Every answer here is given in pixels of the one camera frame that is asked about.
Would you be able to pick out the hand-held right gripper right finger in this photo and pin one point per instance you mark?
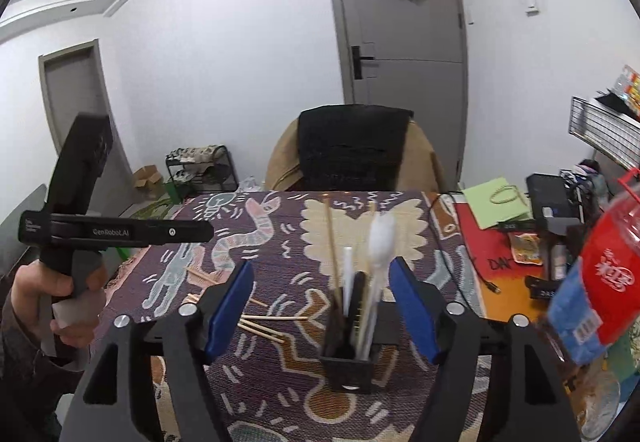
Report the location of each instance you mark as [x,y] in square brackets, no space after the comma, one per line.
[415,307]

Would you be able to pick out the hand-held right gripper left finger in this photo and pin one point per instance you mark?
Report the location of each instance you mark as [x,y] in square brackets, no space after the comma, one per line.
[230,312]

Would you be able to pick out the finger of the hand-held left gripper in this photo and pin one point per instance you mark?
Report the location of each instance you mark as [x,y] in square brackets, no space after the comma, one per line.
[187,232]

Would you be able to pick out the pile of wooden chopsticks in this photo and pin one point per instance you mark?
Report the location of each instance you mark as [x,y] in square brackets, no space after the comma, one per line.
[272,317]

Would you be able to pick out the white plastic fork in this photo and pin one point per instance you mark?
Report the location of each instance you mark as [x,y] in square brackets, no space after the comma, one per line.
[347,267]

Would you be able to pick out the black perforated utensil holder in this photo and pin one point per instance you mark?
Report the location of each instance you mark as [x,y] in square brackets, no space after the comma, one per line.
[345,367]

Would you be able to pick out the single wooden chopstick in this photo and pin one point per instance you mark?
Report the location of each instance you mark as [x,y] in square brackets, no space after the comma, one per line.
[372,209]
[331,242]

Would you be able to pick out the person's left forearm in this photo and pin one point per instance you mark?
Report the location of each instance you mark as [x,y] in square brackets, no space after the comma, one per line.
[30,372]

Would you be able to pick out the person's left hand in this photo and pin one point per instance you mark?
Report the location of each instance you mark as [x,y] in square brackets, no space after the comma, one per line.
[35,282]

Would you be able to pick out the black shoe rack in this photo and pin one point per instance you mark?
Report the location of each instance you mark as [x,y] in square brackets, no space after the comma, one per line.
[200,170]

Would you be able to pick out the grey cushion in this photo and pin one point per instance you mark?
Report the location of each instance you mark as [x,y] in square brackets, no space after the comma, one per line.
[22,217]

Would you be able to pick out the cardboard box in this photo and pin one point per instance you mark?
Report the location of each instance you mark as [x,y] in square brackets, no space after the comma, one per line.
[145,177]

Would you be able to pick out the plain grey door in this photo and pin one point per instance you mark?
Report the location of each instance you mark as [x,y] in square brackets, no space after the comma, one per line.
[80,87]

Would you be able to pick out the printed woven blanket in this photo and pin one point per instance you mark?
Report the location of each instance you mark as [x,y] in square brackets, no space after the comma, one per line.
[280,232]

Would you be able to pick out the chair with black cloth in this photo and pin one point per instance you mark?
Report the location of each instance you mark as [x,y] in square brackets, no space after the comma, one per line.
[280,162]

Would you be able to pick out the green paper bag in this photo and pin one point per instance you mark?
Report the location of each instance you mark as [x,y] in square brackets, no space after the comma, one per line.
[487,212]

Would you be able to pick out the orange snack packet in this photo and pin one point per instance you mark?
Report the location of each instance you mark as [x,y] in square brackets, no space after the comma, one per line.
[526,248]

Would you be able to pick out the black cloth on chair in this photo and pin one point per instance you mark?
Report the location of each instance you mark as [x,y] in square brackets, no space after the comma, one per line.
[355,147]

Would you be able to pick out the black electronic device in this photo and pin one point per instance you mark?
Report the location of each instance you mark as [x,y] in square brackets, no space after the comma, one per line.
[547,197]

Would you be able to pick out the large red-label tea bottle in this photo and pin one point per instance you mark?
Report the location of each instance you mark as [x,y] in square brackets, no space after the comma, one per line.
[605,282]

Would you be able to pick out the yellow drink bottle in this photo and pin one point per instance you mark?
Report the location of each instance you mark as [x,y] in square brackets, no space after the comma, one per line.
[595,402]

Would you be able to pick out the grey door with lock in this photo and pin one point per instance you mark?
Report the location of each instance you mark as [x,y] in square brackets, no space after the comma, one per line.
[405,87]

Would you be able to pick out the colourful box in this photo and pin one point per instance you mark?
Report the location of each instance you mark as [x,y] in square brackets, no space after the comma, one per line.
[627,87]

